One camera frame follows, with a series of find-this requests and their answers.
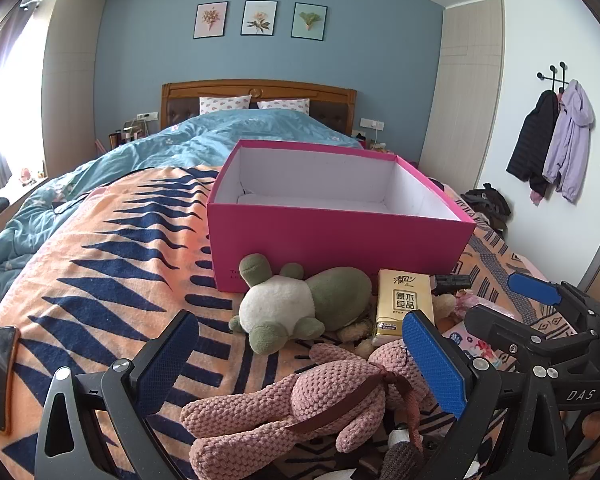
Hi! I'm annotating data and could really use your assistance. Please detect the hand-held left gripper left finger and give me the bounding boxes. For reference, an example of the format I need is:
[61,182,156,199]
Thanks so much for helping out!
[34,310,201,480]

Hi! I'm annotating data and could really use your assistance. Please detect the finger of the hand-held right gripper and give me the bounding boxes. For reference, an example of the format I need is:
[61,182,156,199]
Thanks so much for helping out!
[507,271,600,333]
[464,304,556,361]

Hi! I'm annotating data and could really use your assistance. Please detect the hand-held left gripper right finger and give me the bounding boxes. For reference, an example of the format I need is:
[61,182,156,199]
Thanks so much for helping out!
[402,310,571,480]

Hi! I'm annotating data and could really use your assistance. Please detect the black tissue pack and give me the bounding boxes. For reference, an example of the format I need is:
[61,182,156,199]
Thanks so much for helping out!
[432,274,473,297]

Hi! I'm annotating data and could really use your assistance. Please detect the yellow tissue pack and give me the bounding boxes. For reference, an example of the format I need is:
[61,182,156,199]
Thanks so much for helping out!
[371,269,436,348]

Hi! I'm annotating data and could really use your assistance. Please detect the brown plush with white head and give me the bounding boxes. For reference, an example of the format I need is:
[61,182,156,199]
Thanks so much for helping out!
[380,422,426,480]

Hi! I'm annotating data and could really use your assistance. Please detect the green turtle plush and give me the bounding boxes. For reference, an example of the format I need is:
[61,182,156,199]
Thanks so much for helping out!
[229,254,373,357]

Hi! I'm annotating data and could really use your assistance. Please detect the pink knitted bunny plush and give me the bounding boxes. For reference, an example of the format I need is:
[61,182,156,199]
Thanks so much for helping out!
[180,340,443,480]

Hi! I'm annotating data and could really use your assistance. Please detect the pink cardboard box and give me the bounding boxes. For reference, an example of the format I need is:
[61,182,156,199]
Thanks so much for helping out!
[206,140,477,295]

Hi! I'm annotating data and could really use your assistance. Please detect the pink floral packet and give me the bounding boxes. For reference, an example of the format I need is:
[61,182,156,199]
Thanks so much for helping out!
[442,317,503,371]

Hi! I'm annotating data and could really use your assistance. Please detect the dark backpack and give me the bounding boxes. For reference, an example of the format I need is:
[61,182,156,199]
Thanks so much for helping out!
[460,182,512,236]

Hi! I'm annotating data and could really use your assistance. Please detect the orange navy patterned blanket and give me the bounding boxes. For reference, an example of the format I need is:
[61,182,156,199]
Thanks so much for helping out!
[0,165,596,480]

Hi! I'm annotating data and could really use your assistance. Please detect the black jacket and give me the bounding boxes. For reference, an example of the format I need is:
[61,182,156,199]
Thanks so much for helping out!
[506,89,561,201]

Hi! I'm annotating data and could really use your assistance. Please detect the lilac jacket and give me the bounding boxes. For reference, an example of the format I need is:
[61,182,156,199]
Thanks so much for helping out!
[542,79,596,205]

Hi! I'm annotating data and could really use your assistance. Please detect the bedside table clutter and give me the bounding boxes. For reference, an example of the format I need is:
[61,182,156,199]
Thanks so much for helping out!
[351,130,396,156]

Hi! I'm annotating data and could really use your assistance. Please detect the beige wardrobe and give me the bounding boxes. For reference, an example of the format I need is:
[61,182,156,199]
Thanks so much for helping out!
[419,0,506,191]
[40,0,106,181]

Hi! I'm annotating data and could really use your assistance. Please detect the blue duvet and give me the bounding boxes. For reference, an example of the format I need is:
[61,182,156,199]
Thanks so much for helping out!
[0,108,366,301]

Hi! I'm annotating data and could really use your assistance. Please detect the bedside cosmetics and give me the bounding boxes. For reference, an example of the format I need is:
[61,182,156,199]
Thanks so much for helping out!
[94,119,148,153]

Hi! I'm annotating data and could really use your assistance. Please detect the wooden headboard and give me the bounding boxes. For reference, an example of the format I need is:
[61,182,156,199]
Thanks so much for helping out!
[161,79,358,137]

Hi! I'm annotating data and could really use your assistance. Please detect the framed pink flower picture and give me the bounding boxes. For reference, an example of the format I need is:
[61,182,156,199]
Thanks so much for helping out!
[194,1,229,40]

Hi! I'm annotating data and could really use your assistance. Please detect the framed green leaf picture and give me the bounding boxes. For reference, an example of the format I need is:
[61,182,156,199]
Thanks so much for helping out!
[291,2,328,41]

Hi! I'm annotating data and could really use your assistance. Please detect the window curtain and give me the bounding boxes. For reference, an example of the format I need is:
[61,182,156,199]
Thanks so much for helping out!
[0,0,46,191]

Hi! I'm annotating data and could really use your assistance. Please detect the framed white flower picture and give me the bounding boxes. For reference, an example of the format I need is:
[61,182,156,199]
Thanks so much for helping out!
[242,0,279,37]

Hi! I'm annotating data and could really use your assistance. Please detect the black wall coat hook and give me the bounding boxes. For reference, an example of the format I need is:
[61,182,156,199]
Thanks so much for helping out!
[536,61,581,96]

